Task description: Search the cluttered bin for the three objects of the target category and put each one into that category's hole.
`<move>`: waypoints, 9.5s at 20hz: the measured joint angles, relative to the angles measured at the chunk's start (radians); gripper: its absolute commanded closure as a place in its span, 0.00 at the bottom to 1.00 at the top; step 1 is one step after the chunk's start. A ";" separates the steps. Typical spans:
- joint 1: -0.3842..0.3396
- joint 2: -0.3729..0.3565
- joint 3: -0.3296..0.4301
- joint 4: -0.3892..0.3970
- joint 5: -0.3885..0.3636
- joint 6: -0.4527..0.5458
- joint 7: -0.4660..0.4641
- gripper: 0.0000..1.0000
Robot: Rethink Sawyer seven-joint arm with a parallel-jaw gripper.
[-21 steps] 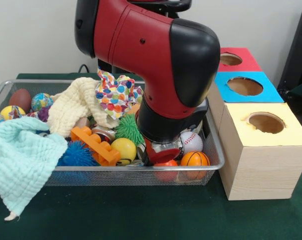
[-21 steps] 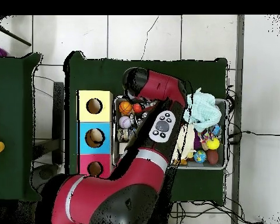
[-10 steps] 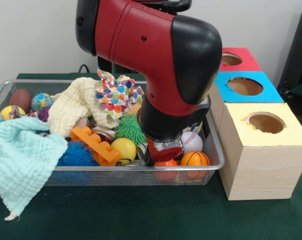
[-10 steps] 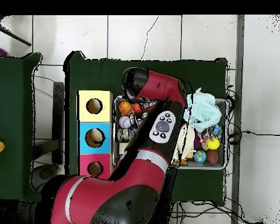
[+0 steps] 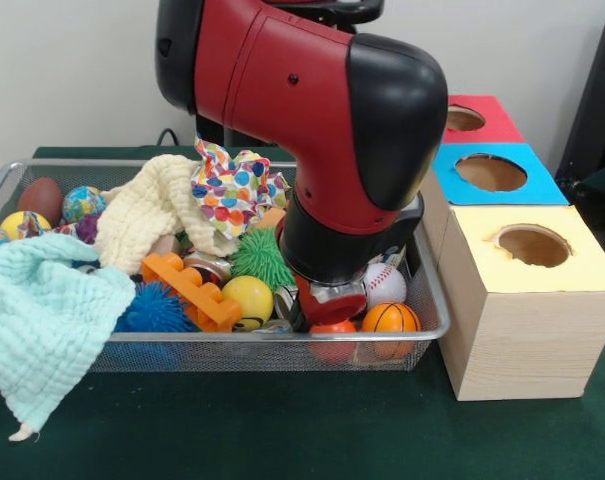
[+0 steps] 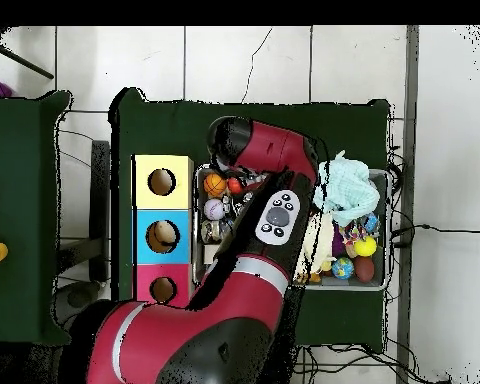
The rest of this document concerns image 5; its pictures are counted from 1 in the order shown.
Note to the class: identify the orange toy brick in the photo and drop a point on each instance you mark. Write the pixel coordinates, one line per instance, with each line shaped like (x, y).
(197, 290)

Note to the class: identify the red orange ball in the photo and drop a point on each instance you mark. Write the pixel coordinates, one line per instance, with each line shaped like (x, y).
(332, 345)

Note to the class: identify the yellow smiley ball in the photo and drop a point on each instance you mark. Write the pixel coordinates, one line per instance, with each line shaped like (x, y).
(249, 297)

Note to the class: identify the dark green table cloth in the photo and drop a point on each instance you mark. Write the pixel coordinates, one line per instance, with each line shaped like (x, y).
(282, 430)

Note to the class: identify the polka dot paper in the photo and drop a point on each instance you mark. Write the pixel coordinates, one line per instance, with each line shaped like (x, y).
(232, 200)

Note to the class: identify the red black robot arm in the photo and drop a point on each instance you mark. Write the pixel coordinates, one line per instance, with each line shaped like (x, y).
(307, 110)

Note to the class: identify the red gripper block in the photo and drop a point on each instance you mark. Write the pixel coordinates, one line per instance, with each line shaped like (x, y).
(342, 309)

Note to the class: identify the mint green cloth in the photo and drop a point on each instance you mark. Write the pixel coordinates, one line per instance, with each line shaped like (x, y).
(42, 320)

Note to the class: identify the blue spiky ball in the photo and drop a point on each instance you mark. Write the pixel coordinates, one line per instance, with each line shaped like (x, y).
(154, 312)

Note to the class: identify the side table green cloth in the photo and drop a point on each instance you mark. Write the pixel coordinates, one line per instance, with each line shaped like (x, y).
(604, 180)

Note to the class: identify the orange basketball toy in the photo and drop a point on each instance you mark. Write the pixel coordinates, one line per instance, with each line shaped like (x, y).
(389, 317)

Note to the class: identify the black floor stand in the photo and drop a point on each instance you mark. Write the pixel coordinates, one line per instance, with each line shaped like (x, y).
(597, 100)

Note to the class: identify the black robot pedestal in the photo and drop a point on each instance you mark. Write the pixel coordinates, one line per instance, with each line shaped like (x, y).
(369, 11)

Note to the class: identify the clear mesh bin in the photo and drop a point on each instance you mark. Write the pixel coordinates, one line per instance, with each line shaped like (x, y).
(262, 355)

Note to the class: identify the white baseball toy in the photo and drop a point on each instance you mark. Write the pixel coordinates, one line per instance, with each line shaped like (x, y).
(387, 282)

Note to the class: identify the green spiky ball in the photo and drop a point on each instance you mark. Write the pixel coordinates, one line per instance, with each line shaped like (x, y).
(259, 257)

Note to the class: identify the cream waffle cloth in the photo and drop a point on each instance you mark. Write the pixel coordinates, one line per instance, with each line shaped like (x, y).
(142, 215)

